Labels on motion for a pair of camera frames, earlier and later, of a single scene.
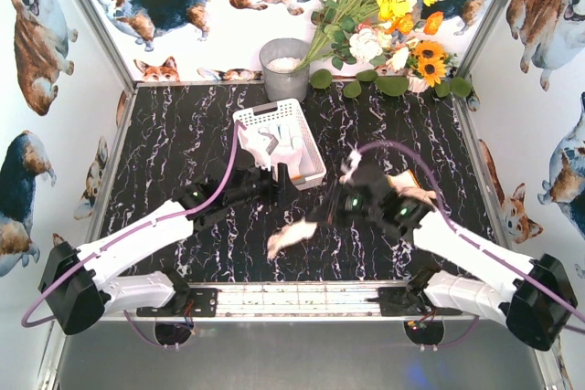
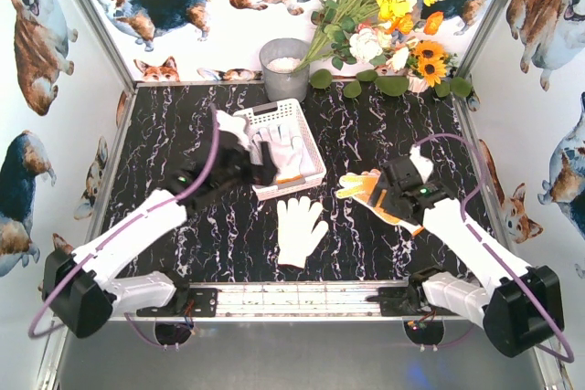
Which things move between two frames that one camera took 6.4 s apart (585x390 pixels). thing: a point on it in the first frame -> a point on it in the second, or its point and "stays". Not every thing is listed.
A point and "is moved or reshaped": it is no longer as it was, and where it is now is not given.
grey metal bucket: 279,57 stays
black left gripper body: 280,182 -> 252,164
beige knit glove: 290,234 is moved or reshaped
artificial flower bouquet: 375,13 stays
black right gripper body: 330,211 -> 384,191
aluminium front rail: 302,302 stays
